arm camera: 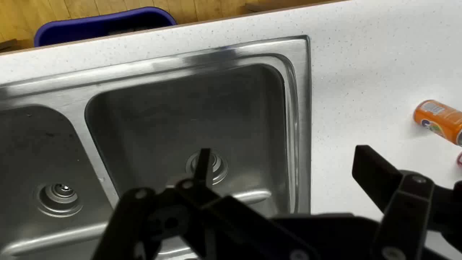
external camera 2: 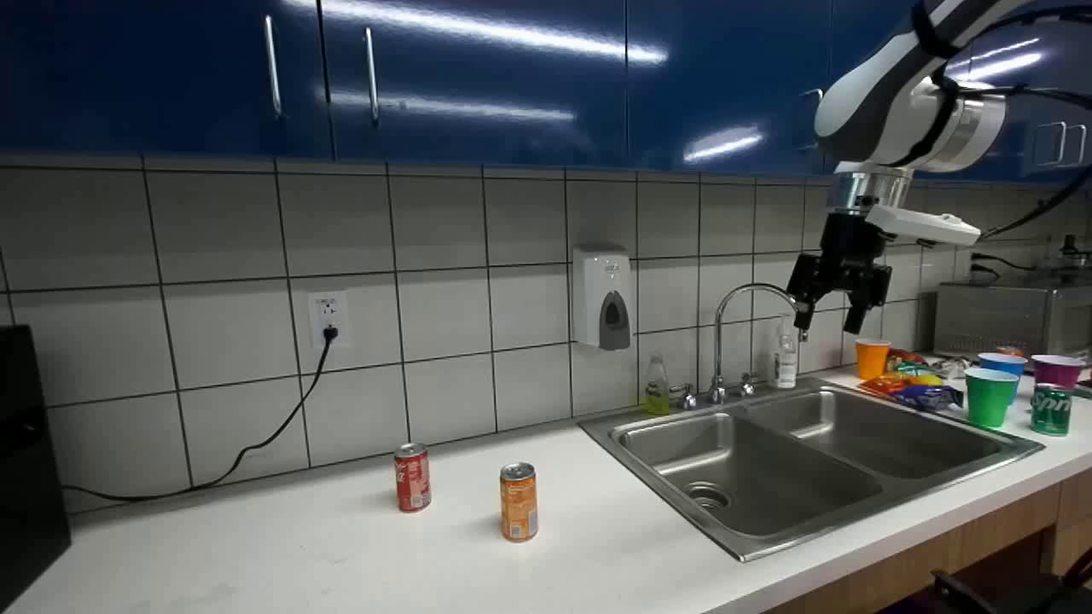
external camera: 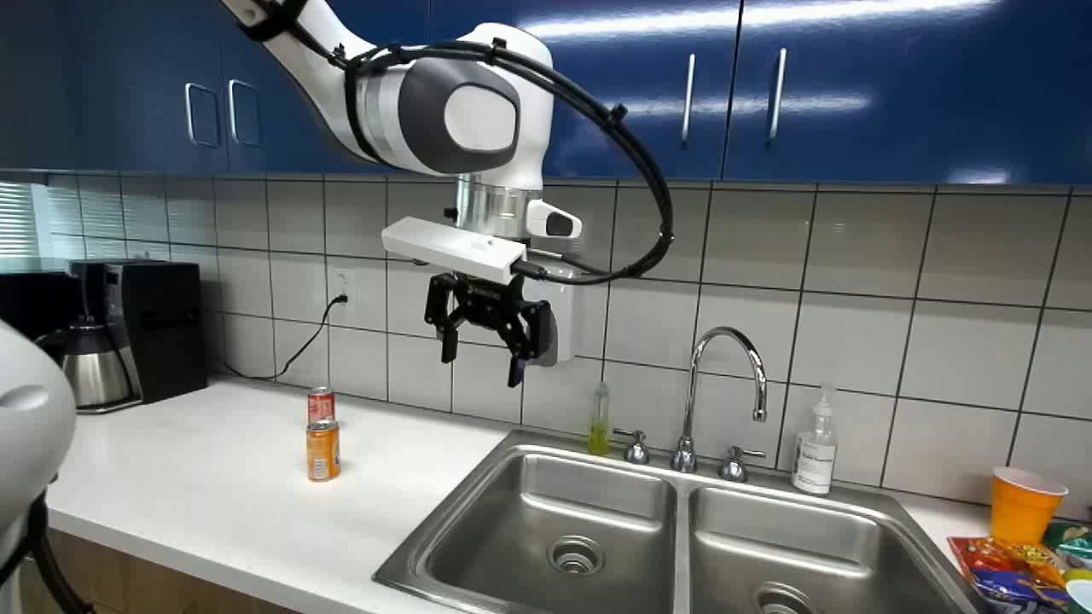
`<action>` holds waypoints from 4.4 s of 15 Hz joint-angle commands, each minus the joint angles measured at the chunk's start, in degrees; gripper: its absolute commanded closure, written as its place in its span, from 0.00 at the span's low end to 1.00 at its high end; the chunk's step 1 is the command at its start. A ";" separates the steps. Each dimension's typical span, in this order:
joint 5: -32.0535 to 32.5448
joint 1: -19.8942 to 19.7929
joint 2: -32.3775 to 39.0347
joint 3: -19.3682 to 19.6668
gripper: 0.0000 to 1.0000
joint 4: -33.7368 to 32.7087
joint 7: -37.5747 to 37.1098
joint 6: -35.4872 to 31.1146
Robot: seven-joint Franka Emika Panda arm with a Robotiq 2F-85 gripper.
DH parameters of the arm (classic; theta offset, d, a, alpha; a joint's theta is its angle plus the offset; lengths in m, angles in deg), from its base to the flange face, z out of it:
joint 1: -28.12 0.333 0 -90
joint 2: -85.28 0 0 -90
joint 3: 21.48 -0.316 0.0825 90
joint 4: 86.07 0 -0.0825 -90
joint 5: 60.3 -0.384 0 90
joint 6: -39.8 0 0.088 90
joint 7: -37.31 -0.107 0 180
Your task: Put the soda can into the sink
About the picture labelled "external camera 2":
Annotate purple plastic bowl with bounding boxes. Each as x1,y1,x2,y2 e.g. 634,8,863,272
1030,356,1086,390

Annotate white wall soap dispenser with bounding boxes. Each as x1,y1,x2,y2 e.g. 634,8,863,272
568,251,631,353

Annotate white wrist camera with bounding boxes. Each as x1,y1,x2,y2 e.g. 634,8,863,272
866,206,979,247

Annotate colourful snack bags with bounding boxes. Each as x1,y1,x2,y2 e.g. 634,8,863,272
861,353,963,414

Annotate grey box appliance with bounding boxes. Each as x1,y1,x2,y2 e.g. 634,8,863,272
935,285,1092,356

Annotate green soda can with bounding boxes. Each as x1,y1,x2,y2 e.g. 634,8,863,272
1030,382,1072,437

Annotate chrome gooseneck faucet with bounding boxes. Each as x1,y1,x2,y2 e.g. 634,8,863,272
671,279,797,411

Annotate green dish soap bottle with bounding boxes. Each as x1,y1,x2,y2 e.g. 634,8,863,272
638,356,671,415

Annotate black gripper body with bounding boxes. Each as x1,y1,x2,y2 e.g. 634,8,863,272
787,211,890,304

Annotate red soda can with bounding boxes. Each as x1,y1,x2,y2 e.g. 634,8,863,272
394,443,430,512

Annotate clear hand soap bottle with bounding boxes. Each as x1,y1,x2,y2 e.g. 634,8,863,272
774,324,797,390

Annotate black power cable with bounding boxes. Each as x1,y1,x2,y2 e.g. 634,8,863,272
56,324,342,506

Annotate orange soda can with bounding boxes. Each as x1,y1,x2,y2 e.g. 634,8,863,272
499,464,538,543

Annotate blue plastic bowl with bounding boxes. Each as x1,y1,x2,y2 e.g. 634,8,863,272
976,353,1026,380

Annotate black appliance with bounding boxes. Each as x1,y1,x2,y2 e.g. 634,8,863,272
0,324,72,611

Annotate white wall outlet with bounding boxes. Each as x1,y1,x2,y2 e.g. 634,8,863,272
306,289,350,353

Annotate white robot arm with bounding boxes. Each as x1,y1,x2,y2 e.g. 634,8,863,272
787,0,1087,337

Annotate stainless steel double sink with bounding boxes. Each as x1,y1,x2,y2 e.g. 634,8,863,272
585,385,1037,563

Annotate green plastic cup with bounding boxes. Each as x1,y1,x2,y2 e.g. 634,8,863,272
965,368,1018,428

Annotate blue upper cabinets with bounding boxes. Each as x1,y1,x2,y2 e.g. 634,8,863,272
0,0,1092,185

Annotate orange plastic cup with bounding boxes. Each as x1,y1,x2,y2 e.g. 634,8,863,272
856,343,890,380

